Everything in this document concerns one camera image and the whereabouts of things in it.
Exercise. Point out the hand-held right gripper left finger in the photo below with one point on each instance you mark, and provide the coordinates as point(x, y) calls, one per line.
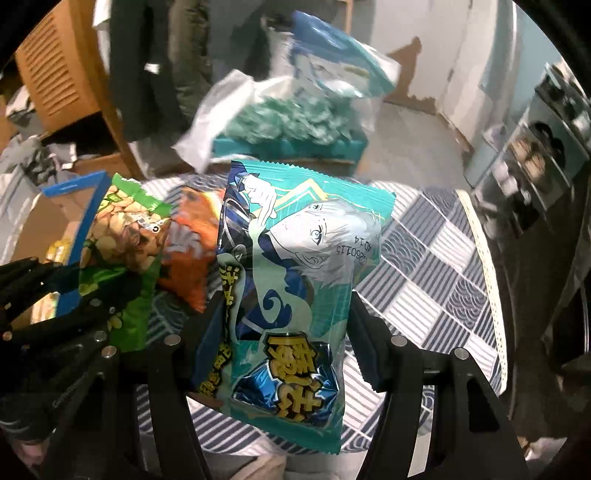
point(205, 334)

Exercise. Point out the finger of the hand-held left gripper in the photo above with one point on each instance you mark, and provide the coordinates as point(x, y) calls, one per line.
point(69, 332)
point(115, 288)

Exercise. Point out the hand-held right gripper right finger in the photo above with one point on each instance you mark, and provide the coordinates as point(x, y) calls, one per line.
point(364, 346)

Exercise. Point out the green snack packet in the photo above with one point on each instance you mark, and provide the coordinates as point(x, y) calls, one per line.
point(124, 230)

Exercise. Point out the yellow snack packet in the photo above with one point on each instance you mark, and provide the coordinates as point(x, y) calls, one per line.
point(57, 253)

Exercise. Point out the cardboard box with blue rim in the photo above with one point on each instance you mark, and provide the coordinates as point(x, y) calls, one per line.
point(51, 212)

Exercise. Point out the teal cartoon snack packet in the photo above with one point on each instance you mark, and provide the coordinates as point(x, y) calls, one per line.
point(286, 258)

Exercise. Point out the orange snack packet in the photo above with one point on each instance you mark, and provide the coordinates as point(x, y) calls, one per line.
point(194, 263)

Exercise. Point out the navy white patterned tablecloth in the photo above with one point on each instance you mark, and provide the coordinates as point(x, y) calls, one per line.
point(415, 277)

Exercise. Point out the wooden wardrobe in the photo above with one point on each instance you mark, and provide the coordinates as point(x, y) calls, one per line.
point(115, 147)

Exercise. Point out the grey crumpled clothes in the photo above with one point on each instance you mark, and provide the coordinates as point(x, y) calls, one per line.
point(32, 154)

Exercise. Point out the white plastic bag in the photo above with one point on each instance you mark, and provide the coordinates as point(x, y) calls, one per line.
point(217, 115)

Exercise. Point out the dark hanging coat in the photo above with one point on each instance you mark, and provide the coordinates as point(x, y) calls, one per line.
point(134, 69)

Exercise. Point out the wooden louvered door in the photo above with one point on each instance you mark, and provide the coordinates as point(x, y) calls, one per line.
point(55, 69)

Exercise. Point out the light blue bin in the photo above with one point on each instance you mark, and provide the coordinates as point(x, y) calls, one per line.
point(485, 152)

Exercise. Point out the pile of green wrapped items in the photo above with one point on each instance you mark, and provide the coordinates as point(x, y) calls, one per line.
point(286, 120)

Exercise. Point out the olive hanging jacket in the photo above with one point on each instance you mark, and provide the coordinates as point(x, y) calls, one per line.
point(191, 60)

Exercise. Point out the grey shoe rack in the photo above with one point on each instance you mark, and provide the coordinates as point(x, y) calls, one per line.
point(535, 147)

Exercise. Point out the shoe rack with shoes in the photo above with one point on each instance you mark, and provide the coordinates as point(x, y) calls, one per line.
point(531, 143)

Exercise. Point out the blue plastic bag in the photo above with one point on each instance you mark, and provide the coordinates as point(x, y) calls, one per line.
point(337, 50)

